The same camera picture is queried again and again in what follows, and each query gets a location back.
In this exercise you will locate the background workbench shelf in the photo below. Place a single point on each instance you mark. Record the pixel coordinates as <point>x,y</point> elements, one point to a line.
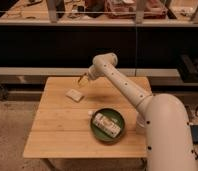
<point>100,12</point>

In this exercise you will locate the wooden table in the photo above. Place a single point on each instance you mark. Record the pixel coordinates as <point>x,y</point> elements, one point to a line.
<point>61,127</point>

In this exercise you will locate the green plate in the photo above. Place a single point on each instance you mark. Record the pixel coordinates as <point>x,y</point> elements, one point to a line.
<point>116,117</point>

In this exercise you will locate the clear plastic cup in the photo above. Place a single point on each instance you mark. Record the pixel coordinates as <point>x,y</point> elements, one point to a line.
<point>140,124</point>

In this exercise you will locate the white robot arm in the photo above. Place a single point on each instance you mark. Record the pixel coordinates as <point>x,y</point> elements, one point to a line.
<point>169,143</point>

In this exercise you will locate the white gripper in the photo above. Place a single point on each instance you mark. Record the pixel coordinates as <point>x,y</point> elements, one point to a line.
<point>92,74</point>

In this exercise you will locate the black box on floor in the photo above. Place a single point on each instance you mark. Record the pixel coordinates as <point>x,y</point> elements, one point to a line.
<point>194,133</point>

